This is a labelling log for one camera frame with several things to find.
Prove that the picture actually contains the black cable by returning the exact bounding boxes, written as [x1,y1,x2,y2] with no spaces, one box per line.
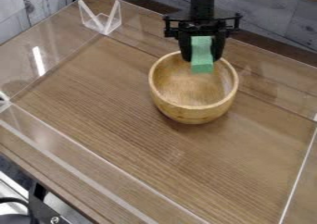
[0,196,39,224]

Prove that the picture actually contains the black metal table bracket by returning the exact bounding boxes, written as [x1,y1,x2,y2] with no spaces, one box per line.
[28,182,71,224]

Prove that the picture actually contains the clear acrylic corner bracket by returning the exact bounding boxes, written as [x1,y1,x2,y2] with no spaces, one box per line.
[77,0,121,35]

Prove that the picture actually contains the clear acrylic tray walls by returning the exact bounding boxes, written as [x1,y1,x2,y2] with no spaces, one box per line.
[0,4,317,224]

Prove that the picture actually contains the round wooden bowl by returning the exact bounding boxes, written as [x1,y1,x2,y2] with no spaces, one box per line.
[148,51,239,124]

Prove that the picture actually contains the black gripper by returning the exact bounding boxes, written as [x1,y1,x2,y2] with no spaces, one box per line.
[162,9,242,62]

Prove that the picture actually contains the green rectangular stick block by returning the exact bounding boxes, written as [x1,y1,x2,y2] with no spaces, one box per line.
[191,36,214,73]

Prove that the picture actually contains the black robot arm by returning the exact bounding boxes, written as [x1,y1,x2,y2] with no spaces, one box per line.
[162,0,242,62]

